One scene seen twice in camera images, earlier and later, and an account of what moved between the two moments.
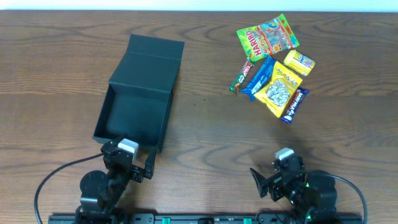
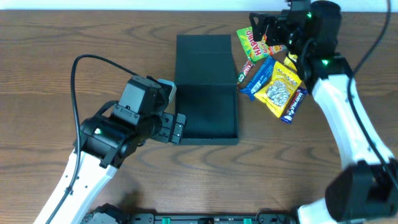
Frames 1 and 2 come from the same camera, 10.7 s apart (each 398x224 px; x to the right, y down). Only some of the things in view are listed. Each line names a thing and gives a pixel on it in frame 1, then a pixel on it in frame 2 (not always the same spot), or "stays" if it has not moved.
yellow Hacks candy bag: x=278 y=93 stays
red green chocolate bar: x=234 y=87 stays
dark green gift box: x=138 y=98 -> x=206 y=90
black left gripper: x=137 y=172 -> x=170 y=127
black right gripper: x=274 y=185 -> x=273 y=28
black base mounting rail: x=183 y=218 stays
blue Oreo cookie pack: x=262 y=78 stays
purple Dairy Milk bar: x=295 y=102 stays
